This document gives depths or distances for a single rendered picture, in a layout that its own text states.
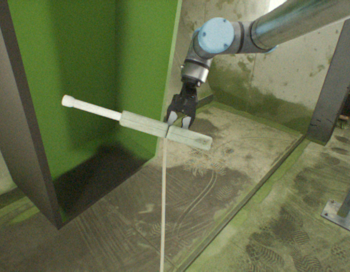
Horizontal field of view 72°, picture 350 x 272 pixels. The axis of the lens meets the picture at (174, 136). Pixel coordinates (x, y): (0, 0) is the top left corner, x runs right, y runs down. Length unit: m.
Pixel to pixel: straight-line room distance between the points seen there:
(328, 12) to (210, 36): 0.30
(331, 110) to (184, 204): 1.54
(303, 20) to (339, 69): 1.85
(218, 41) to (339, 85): 1.82
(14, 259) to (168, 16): 1.43
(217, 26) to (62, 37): 0.63
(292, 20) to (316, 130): 2.07
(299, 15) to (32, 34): 0.85
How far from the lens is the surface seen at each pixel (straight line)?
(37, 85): 1.12
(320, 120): 2.56
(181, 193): 1.74
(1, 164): 1.91
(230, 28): 0.74
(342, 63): 2.40
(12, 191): 1.92
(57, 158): 1.38
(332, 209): 1.99
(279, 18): 0.64
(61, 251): 1.59
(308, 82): 2.49
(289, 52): 2.49
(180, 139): 0.78
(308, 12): 0.56
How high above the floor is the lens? 1.28
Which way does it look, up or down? 32 degrees down
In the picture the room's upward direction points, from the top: straight up
